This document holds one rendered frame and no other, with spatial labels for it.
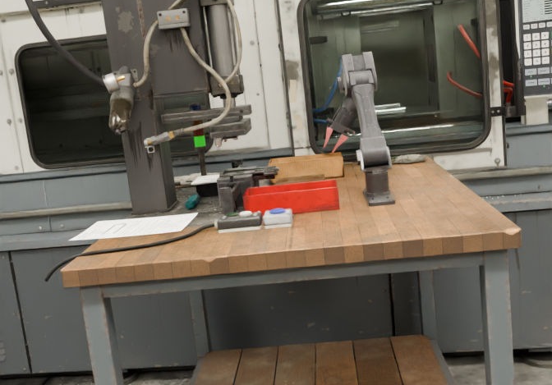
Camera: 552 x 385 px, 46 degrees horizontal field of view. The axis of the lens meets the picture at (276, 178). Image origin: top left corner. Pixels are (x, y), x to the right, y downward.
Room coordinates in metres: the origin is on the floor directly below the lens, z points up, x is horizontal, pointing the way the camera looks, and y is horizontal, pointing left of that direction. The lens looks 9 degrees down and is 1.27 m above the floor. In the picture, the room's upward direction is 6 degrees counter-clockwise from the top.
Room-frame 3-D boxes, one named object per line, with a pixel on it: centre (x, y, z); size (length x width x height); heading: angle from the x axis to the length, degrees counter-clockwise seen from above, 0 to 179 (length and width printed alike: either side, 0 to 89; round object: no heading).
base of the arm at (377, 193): (1.73, -0.27, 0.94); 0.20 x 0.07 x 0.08; 176
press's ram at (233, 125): (1.91, 0.18, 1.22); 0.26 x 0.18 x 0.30; 86
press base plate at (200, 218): (1.95, 0.19, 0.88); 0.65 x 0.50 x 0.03; 176
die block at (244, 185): (1.92, 0.11, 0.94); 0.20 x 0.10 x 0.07; 176
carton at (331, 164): (2.19, -0.11, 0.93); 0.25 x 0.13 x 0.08; 86
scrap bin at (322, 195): (1.71, -0.04, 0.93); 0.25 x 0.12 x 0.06; 86
